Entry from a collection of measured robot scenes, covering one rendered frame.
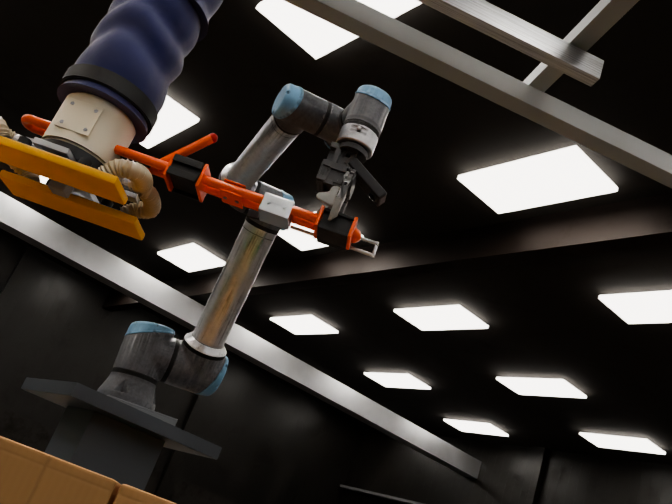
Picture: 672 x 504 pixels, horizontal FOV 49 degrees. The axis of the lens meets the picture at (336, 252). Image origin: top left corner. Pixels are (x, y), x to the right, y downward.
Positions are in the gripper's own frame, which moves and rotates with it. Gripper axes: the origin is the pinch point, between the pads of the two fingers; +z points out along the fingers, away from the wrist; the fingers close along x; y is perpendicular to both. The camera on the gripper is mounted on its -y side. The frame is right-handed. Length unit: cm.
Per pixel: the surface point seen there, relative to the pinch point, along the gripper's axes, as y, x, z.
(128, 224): 44.2, -4.7, 13.1
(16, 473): 10, 72, 67
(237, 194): 21.6, 3.9, 1.5
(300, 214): 7.2, 3.3, 1.0
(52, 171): 57, 11, 13
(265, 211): 14.5, 3.6, 3.0
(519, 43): -35, -143, -190
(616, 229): -167, -388, -251
